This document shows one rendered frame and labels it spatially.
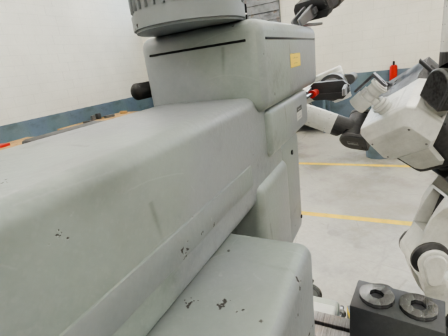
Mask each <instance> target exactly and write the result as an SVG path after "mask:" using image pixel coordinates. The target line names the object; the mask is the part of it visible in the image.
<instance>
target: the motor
mask: <svg viewBox="0 0 448 336"><path fill-rule="evenodd" d="M128 3H129V9H130V13H131V15H132V18H131V20H132V24H133V30H134V33H135V34H137V36H140V37H161V36H165V35H171V34H175V33H181V32H185V31H191V30H195V29H201V28H206V27H212V26H216V25H222V24H226V23H232V22H236V21H242V20H245V19H246V17H245V4H244V3H243V0H128Z"/></svg>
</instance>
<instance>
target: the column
mask: <svg viewBox="0 0 448 336"><path fill-rule="evenodd" d="M146 336H315V320H314V305H313V276H312V261H311V253H310V251H309V250H308V248H307V247H306V246H304V245H302V244H300V243H292V242H286V241H278V240H273V239H264V238H259V237H250V236H245V235H236V234H230V235H229V236H228V238H226V240H225V241H224V242H223V243H222V245H221V246H220V247H219V248H218V250H216V252H215V253H214V254H213V256H212V257H211V258H210V259H209V260H208V262H206V264H205V265H204V266H203V268H202V269H201V270H200V271H199V272H198V274H197V275H196V276H195V277H194V278H193V280H192V281H191V282H190V284H188V286H187V287H186V288H185V289H184V290H183V292H182V293H181V294H180V296H178V298H177V299H176V300H175V301H174V303H173V304H172V305H171V306H170V308H168V310H167V311H166V312H165V314H164V315H163V316H162V317H161V318H160V320H158V322H157V323H156V324H155V326H154V327H153V328H152V330H150V332H149V333H148V334H147V335H146Z"/></svg>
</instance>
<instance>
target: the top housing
mask: <svg viewBox="0 0 448 336"><path fill-rule="evenodd" d="M143 54H144V58H145V64H146V68H147V74H148V78H149V84H150V88H151V95H152V99H153V105H154V107H156V106H159V105H163V104H170V103H188V102H197V101H214V100H224V99H242V98H246V99H250V100H251V101H252V102H253V103H254V104H255V106H256V108H257V110H258V112H261V111H264V110H266V109H268V108H269V107H271V106H273V105H274V104H276V103H278V102H280V101H282V100H284V99H286V98H288V97H289V96H291V95H293V94H294V93H296V92H298V91H300V90H302V89H304V88H306V87H307V86H309V85H311V84H312V83H314V81H315V79H316V65H315V33H314V31H313V30H312V28H310V27H304V26H299V25H291V24H286V23H278V22H274V21H266V20H261V19H246V20H242V21H236V22H232V23H226V24H222V25H216V26H212V27H206V28H201V29H195V30H191V31H185V32H181V33H175V34H171V35H165V36H161V37H155V38H151V39H148V40H146V42H144V45H143Z"/></svg>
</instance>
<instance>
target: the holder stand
mask: <svg viewBox="0 0 448 336"><path fill-rule="evenodd" d="M445 335H446V327H445V302H444V301H442V300H438V299H434V298H430V297H426V296H424V295H421V294H418V293H410V292H406V291H402V290H398V289H394V288H390V287H386V286H384V285H380V284H377V283H370V282H366V281H362V280H358V282H357V286H356V288H355V292H354V294H353V297H352V300H351V303H350V336H445Z"/></svg>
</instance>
